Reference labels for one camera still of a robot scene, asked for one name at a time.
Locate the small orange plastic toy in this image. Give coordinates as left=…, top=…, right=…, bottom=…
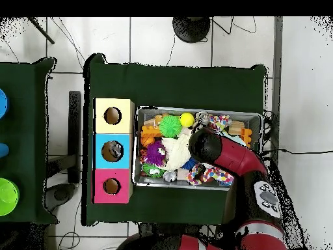
left=239, top=128, right=253, bottom=148

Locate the shallow clear mesh bin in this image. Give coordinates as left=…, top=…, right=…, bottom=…
left=132, top=106, right=263, bottom=193

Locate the wooden box with three holes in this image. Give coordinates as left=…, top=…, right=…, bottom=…
left=92, top=98, right=135, bottom=204

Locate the green spiky rubber ball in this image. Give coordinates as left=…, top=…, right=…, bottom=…
left=159, top=114, right=183, bottom=138

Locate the orange toy building block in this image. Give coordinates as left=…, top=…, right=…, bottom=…
left=141, top=126, right=163, bottom=148

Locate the cream white cloth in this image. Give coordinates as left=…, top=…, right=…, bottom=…
left=162, top=130, right=193, bottom=172

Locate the purple spiky ball with eyes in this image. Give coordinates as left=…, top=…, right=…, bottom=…
left=144, top=141, right=168, bottom=167

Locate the yellow ball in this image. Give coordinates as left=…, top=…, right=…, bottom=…
left=180, top=112, right=195, bottom=128

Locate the green toy with white eyes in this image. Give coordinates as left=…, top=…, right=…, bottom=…
left=142, top=163, right=167, bottom=179

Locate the blue spiky rubber ball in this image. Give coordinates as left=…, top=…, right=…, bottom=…
left=181, top=158, right=200, bottom=171

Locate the small colourful dotted cloth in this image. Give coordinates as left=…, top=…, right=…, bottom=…
left=209, top=115, right=232, bottom=132

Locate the dark green table cloth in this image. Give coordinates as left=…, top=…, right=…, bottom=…
left=83, top=51, right=269, bottom=230

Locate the large colourful dotted cloth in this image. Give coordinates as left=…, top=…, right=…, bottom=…
left=187, top=163, right=235, bottom=186

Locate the black panel stand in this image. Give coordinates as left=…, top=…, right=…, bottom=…
left=68, top=90, right=83, bottom=183

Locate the black round stand base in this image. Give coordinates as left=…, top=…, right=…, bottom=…
left=172, top=16, right=211, bottom=44

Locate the grey round stand foot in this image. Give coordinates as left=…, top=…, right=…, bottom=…
left=44, top=183, right=76, bottom=209

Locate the green cloth side table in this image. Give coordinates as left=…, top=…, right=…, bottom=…
left=0, top=57, right=57, bottom=225

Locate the black pole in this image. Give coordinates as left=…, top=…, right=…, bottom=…
left=27, top=16, right=55, bottom=45

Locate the green round bowl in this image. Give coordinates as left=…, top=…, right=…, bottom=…
left=0, top=177, right=21, bottom=217

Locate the black cable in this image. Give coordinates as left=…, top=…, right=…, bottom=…
left=262, top=147, right=333, bottom=157

